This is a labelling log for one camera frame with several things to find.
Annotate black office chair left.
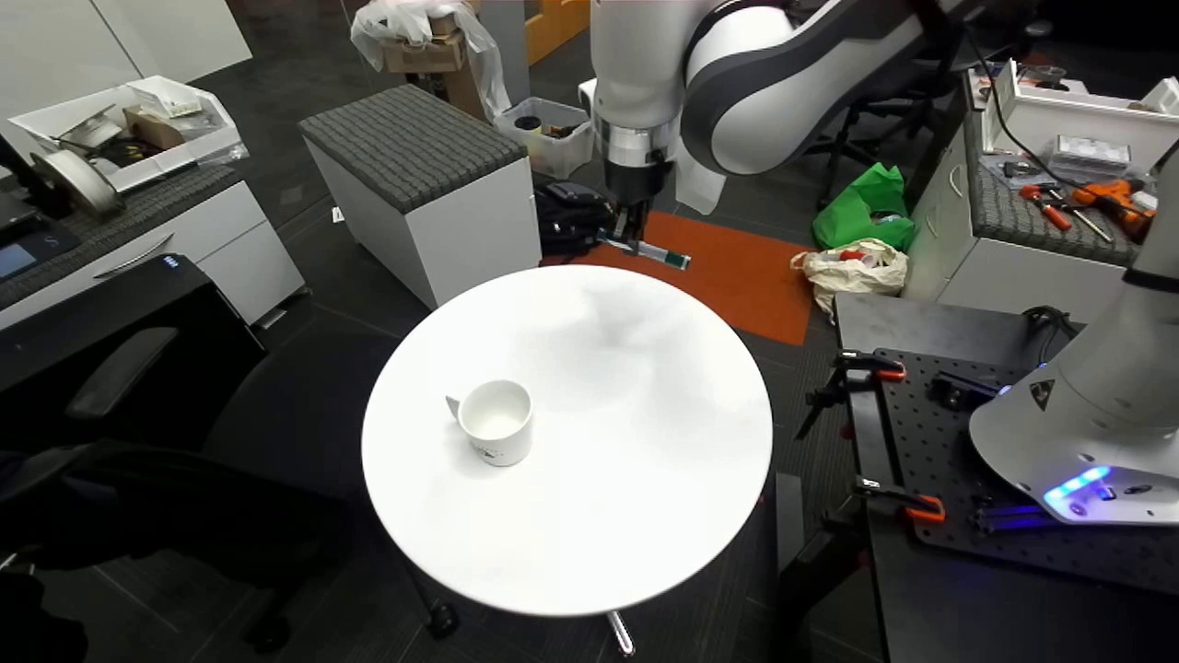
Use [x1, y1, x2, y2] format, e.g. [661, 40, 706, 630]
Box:
[0, 255, 388, 663]

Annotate white tray with clutter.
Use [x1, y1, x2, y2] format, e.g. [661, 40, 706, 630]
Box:
[13, 75, 242, 192]

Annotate white plastic bag with box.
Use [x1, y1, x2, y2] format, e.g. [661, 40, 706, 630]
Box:
[350, 0, 511, 124]

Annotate orange handled tools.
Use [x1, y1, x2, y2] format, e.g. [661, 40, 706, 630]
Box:
[1020, 181, 1156, 241]

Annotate white cabinet grey cushion top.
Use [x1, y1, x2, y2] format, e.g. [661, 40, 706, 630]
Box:
[299, 84, 543, 307]

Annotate blue and white marker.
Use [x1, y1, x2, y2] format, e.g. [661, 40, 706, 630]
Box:
[604, 241, 693, 274]

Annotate green bag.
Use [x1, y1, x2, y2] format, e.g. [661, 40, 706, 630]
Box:
[815, 163, 918, 250]

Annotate orange black clamp upper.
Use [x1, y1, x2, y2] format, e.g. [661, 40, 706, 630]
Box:
[801, 350, 905, 438]

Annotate orange black clamp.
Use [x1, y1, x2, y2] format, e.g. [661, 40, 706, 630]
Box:
[801, 350, 905, 438]
[856, 476, 946, 528]

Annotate white patterned bag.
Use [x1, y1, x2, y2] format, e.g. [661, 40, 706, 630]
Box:
[794, 241, 909, 315]

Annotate white desk left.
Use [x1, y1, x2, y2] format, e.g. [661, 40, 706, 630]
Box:
[0, 163, 306, 328]

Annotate roll of tape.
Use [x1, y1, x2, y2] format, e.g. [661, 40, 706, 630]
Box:
[46, 153, 118, 215]

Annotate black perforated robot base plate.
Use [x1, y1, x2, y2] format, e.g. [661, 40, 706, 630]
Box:
[876, 350, 1179, 597]

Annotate orange floor mat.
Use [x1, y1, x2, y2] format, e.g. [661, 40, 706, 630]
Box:
[581, 212, 815, 345]

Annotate white ceramic mug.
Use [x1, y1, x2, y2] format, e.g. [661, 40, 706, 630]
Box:
[446, 380, 534, 467]

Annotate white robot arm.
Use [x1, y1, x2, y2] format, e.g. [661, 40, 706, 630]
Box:
[589, 0, 1179, 528]

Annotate orange black clamp lower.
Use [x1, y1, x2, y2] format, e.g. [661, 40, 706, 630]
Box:
[856, 476, 946, 528]

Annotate clear plastic bin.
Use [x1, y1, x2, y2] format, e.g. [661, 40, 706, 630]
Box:
[500, 95, 597, 179]

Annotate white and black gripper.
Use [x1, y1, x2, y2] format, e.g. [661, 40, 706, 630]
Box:
[589, 0, 726, 242]

